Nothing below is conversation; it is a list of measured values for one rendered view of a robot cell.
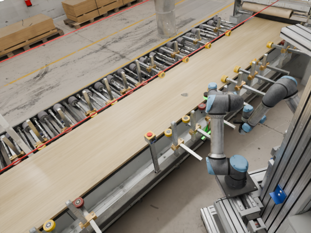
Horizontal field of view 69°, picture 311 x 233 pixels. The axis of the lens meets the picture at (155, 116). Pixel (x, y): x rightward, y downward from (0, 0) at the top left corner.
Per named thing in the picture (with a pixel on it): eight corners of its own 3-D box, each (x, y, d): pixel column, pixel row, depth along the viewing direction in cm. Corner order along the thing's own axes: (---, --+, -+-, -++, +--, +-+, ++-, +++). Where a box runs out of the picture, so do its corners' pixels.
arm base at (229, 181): (251, 186, 156) (253, 178, 149) (230, 191, 155) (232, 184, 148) (239, 168, 167) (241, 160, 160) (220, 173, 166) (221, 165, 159)
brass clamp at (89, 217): (98, 218, 178) (96, 215, 175) (83, 230, 173) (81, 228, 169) (94, 212, 182) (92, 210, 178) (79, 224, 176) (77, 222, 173)
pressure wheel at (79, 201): (76, 212, 183) (71, 206, 176) (79, 203, 189) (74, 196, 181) (85, 212, 182) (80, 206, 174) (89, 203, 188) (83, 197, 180)
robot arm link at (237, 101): (249, 95, 138) (235, 88, 185) (231, 95, 140) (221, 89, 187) (248, 113, 140) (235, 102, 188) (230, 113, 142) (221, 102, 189)
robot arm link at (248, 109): (251, 111, 187) (241, 107, 192) (248, 120, 195) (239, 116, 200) (256, 107, 190) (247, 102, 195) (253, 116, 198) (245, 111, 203)
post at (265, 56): (260, 87, 290) (268, 53, 257) (258, 88, 288) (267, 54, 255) (258, 86, 292) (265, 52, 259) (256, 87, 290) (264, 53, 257)
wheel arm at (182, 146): (202, 160, 202) (202, 157, 199) (200, 162, 201) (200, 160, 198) (169, 136, 228) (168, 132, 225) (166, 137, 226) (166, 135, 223)
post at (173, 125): (179, 155, 225) (176, 121, 192) (176, 157, 223) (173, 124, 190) (176, 153, 227) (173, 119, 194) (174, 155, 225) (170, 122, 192)
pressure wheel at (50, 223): (48, 229, 176) (41, 223, 168) (58, 222, 179) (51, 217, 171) (51, 238, 171) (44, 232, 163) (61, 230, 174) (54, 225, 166)
